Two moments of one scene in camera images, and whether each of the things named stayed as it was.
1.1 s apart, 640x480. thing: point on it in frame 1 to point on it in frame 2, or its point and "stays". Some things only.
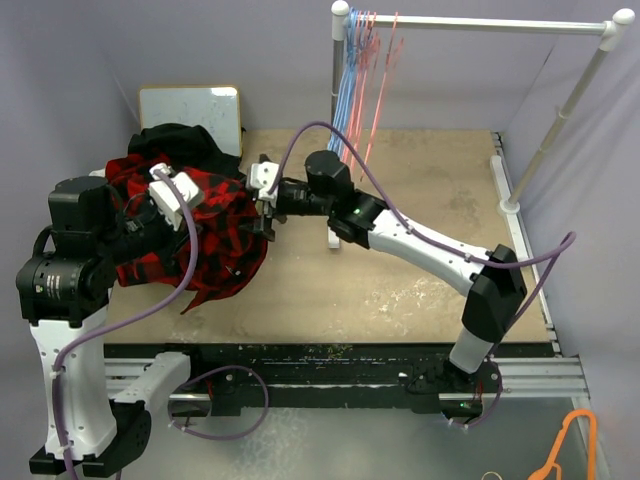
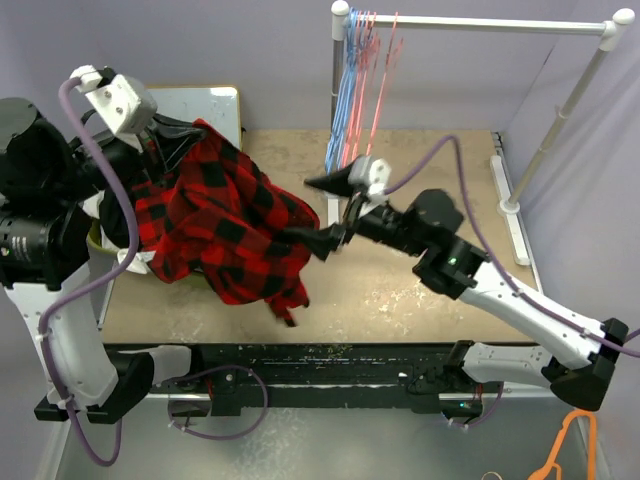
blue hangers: [339, 115] stays
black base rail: [230, 377] stays
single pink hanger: [379, 95] stays
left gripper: [170, 233] to [139, 158]
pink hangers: [373, 53] stays
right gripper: [266, 224] to [319, 242]
